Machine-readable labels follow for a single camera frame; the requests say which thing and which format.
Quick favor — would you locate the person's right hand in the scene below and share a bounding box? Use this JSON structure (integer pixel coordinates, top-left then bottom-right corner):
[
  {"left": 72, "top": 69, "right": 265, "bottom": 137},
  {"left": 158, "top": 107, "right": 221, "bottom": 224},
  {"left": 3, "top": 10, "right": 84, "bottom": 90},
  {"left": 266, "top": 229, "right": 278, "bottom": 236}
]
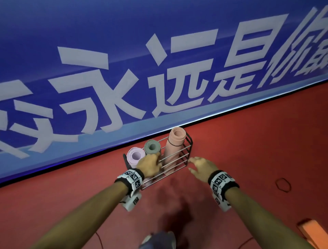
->
[{"left": 188, "top": 157, "right": 219, "bottom": 184}]

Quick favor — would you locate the green yoga mat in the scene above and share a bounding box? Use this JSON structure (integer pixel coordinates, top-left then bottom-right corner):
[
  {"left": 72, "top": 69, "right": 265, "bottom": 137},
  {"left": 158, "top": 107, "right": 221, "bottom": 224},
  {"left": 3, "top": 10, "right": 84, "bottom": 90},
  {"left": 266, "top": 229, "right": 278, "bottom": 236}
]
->
[{"left": 144, "top": 139, "right": 161, "bottom": 156}]

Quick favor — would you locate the peach yoga mat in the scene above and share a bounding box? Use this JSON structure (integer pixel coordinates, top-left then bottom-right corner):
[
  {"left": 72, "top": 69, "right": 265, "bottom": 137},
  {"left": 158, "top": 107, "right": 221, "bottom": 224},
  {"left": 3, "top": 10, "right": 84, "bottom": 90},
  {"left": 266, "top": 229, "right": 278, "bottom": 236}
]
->
[{"left": 164, "top": 127, "right": 187, "bottom": 175}]

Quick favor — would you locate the person's left hand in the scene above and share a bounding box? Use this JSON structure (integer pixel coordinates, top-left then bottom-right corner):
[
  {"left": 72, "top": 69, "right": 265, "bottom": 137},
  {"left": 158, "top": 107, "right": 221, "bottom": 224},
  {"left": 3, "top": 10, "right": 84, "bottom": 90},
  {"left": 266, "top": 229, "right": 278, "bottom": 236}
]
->
[{"left": 136, "top": 153, "right": 163, "bottom": 179}]

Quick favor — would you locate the black metal mat rack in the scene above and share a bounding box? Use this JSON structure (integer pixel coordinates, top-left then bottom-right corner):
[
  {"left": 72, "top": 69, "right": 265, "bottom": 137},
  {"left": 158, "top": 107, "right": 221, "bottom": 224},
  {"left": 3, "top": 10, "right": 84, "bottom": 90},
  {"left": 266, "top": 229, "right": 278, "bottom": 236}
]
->
[{"left": 123, "top": 132, "right": 193, "bottom": 190}]

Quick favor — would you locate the orange foam block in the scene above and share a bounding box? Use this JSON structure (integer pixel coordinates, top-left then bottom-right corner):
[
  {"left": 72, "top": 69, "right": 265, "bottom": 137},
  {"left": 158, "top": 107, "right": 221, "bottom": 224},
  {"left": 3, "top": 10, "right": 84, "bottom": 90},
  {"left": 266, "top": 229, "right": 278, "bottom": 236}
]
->
[{"left": 297, "top": 218, "right": 322, "bottom": 249}]

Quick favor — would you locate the person's left forearm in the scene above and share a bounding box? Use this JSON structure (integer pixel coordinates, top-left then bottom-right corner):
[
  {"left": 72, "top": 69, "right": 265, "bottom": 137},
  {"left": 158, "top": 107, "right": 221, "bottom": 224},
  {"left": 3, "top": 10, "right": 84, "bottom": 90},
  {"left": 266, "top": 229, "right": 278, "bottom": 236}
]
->
[{"left": 30, "top": 181, "right": 128, "bottom": 249}]

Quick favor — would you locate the lilac yoga mat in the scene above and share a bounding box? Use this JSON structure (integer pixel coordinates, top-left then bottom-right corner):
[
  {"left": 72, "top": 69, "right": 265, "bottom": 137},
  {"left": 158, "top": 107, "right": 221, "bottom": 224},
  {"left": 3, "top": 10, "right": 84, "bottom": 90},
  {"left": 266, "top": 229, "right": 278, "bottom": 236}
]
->
[{"left": 127, "top": 147, "right": 147, "bottom": 166}]

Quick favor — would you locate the black wristband with marker tags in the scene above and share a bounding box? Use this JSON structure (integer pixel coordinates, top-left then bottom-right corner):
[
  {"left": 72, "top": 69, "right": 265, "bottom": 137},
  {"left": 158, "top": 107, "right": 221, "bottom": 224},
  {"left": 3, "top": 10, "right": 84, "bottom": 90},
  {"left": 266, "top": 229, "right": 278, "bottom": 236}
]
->
[
  {"left": 208, "top": 170, "right": 240, "bottom": 202},
  {"left": 114, "top": 168, "right": 145, "bottom": 197}
]

